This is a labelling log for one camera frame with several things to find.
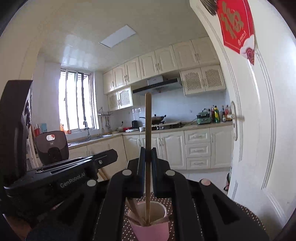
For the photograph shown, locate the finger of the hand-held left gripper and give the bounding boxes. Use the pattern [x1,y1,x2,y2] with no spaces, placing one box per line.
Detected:
[91,149,118,171]
[25,148,147,241]

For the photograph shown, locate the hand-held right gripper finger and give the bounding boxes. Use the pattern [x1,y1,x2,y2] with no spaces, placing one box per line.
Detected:
[151,148,270,241]

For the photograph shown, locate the bunch of wooden chopsticks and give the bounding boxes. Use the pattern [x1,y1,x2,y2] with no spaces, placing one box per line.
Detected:
[124,198,172,227]

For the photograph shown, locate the single wooden chopstick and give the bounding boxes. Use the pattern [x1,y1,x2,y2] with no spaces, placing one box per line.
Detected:
[145,92,152,227]

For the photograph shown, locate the pink cup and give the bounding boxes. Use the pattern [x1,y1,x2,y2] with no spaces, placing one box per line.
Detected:
[126,201,170,241]

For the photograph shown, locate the steel sink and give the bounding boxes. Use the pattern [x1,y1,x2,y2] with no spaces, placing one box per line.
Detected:
[70,134,114,143]

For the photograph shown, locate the steel faucet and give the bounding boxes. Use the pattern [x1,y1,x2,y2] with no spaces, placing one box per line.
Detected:
[83,120,91,141]

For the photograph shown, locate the dark brown air fryer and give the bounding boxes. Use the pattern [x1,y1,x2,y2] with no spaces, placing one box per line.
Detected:
[35,130,70,165]

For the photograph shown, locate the white lower kitchen cabinets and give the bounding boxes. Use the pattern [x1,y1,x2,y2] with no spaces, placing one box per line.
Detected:
[68,125,234,171]

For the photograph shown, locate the gas stove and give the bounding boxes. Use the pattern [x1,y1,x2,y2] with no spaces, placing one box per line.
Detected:
[151,123,185,130]

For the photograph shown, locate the white lattice door cabinet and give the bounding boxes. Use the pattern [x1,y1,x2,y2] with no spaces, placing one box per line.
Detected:
[180,65,226,95]
[107,86,134,111]

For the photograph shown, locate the steel wok with lid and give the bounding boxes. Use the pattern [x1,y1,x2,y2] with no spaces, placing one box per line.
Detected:
[139,113,167,124]

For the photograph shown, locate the kitchen window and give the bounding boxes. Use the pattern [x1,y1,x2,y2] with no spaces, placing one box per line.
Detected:
[59,68,97,133]

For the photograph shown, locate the kitchen countertop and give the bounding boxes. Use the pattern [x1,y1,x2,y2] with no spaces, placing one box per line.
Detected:
[67,120,233,149]

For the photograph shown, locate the green electric cooker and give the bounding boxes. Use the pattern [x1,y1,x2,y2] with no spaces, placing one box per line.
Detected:
[196,111,211,125]

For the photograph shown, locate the range hood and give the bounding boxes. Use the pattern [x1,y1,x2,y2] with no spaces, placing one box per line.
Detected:
[132,75,183,94]

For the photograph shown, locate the brown polka dot tablecloth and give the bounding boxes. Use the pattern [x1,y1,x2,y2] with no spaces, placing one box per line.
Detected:
[121,192,266,241]

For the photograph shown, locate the row of white upper cabinets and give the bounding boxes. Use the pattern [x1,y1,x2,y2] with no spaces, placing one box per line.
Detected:
[102,37,220,94]

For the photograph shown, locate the white panel door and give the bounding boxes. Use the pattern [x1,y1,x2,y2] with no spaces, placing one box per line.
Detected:
[190,0,292,230]

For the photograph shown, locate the ceiling light panel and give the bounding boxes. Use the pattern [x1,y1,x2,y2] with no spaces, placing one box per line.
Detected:
[99,25,136,49]

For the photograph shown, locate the red paper door decoration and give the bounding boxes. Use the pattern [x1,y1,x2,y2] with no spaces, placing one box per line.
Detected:
[216,0,257,66]

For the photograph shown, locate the hanging feather fan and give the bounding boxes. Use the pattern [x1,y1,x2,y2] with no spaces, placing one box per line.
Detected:
[200,0,218,15]

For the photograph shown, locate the wall utensil rack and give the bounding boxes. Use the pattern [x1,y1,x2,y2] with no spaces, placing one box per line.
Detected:
[97,107,114,130]

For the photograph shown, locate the metal door handle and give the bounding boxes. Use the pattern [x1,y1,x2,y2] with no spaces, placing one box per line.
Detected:
[230,101,245,141]

